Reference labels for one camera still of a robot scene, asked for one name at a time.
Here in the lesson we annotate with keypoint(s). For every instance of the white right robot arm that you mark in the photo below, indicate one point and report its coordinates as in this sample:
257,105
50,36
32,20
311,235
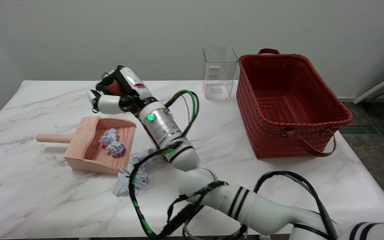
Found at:
192,160

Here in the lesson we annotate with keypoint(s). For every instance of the thick white tube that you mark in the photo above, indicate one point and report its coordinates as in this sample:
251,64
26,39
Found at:
378,87

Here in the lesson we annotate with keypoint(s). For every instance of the clear plastic container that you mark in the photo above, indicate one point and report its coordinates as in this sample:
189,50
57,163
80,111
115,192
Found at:
220,73

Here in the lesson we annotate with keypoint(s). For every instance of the red woven basket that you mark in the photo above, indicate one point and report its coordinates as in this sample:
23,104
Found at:
288,100

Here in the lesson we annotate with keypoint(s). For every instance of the brown straw hand broom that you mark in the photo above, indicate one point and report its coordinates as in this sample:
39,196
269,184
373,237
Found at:
113,86

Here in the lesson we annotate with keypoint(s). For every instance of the white paper ball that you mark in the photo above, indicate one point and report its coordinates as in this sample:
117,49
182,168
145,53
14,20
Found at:
139,162
109,136
155,154
115,147
143,179

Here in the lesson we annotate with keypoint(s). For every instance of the large paper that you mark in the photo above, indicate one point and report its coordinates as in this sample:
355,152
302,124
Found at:
121,186

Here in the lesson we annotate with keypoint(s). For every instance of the floor vent grille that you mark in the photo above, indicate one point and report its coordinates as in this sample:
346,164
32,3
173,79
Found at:
358,129

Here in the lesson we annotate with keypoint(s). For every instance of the wooden dustpan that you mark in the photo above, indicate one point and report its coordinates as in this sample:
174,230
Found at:
88,153

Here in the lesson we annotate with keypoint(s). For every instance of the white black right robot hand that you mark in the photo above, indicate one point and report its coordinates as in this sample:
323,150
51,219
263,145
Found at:
108,104

